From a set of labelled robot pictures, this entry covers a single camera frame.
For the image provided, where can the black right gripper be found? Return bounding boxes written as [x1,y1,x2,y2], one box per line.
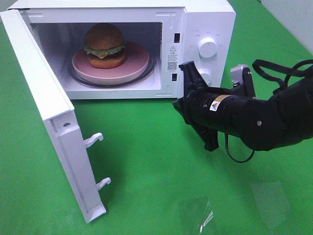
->
[173,61,247,151]

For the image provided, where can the white microwave knob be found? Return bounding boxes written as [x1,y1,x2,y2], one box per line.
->
[198,69,212,86]
[198,36,218,58]

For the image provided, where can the pink round plate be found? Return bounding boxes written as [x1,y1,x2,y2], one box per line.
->
[72,42,151,86]

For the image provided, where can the burger with lettuce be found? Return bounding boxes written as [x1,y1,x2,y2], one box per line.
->
[84,23,126,69]

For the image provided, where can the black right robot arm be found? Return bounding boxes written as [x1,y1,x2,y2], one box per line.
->
[173,60,313,151]

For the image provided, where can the glass microwave turntable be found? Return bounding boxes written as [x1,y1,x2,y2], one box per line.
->
[67,58,157,88]

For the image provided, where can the white warning label sticker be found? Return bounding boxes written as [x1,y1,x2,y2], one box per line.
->
[165,44,180,72]

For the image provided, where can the white microwave oven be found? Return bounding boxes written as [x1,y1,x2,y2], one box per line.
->
[7,0,237,107]

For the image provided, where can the wrist camera with black bracket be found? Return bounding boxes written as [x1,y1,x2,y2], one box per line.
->
[230,64,256,98]

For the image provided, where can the black camera cable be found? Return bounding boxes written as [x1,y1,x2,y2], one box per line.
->
[224,59,313,163]

